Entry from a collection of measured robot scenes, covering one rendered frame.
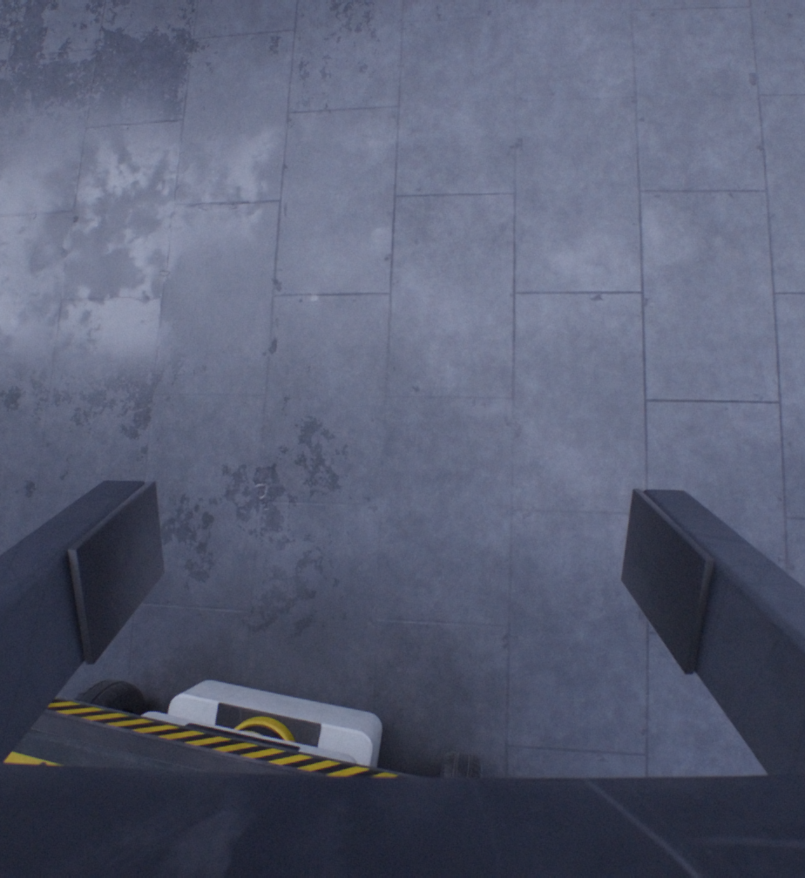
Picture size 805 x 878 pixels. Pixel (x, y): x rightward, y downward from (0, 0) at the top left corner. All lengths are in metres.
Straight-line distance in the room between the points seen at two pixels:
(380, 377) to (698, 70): 0.69
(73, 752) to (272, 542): 0.38
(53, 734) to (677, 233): 1.00
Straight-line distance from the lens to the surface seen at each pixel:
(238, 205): 1.09
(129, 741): 0.68
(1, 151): 1.39
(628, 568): 0.17
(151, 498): 0.16
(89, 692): 0.94
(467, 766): 0.82
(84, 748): 0.71
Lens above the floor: 0.88
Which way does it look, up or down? 79 degrees down
